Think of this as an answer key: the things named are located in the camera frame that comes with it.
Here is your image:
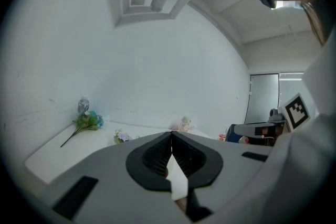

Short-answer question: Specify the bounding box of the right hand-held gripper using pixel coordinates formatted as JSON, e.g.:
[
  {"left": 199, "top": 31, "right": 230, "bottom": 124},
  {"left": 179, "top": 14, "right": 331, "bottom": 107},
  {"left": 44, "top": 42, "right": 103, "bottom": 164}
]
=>
[{"left": 234, "top": 92, "right": 312, "bottom": 146}]

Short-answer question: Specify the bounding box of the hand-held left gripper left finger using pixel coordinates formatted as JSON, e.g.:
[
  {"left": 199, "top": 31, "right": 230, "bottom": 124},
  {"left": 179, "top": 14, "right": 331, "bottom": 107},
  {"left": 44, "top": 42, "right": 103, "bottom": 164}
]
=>
[{"left": 39, "top": 131, "right": 185, "bottom": 224}]

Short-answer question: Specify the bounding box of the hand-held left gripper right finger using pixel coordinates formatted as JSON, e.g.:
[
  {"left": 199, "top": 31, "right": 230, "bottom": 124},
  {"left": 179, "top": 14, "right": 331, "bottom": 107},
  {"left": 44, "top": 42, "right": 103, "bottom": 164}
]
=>
[{"left": 172, "top": 131, "right": 279, "bottom": 224}]

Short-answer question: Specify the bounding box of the purple flower bouquet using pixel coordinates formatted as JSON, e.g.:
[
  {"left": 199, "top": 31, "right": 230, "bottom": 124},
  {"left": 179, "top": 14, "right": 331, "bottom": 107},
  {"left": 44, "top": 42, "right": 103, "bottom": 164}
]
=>
[{"left": 113, "top": 127, "right": 140, "bottom": 145}]

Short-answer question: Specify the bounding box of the blue flower bunch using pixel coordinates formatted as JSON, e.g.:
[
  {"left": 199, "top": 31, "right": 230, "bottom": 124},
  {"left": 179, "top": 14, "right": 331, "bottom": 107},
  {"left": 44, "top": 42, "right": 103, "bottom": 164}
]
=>
[{"left": 60, "top": 110, "right": 104, "bottom": 148}]

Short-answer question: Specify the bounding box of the blue chair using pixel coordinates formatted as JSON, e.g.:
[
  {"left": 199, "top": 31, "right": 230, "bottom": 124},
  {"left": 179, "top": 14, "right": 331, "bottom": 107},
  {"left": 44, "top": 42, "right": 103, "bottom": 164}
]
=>
[{"left": 225, "top": 124, "right": 246, "bottom": 144}]

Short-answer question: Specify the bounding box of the frosted glass door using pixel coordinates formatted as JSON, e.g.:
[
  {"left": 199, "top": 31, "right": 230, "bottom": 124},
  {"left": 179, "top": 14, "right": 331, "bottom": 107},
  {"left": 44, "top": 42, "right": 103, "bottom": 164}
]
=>
[{"left": 244, "top": 73, "right": 280, "bottom": 124}]

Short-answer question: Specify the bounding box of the person's beige top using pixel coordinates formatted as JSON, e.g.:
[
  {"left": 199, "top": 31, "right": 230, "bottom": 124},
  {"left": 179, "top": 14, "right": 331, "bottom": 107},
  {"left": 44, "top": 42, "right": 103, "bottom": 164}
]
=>
[{"left": 262, "top": 31, "right": 336, "bottom": 224}]

